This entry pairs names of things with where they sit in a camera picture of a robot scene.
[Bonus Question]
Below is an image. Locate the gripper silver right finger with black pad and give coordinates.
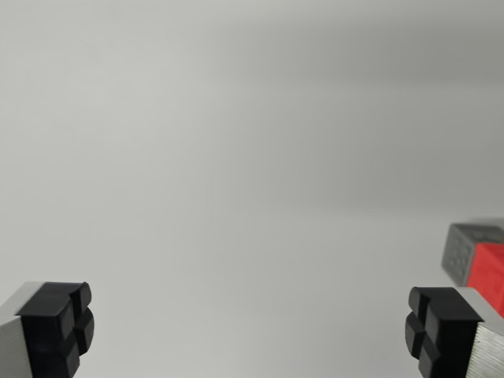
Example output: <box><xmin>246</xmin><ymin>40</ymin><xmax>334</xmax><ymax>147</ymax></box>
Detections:
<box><xmin>403</xmin><ymin>286</ymin><xmax>504</xmax><ymax>378</ymax></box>

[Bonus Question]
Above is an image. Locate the grey rubber toy cube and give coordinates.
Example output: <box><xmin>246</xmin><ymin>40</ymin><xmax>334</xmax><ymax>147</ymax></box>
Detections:
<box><xmin>441</xmin><ymin>222</ymin><xmax>504</xmax><ymax>287</ymax></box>

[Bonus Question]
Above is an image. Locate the red rubber toy cube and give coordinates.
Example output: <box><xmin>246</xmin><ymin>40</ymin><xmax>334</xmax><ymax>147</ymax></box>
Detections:
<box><xmin>466</xmin><ymin>243</ymin><xmax>504</xmax><ymax>319</ymax></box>

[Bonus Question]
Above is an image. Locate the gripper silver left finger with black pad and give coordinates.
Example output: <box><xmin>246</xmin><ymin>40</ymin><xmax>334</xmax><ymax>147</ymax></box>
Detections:
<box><xmin>0</xmin><ymin>280</ymin><xmax>96</xmax><ymax>378</ymax></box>

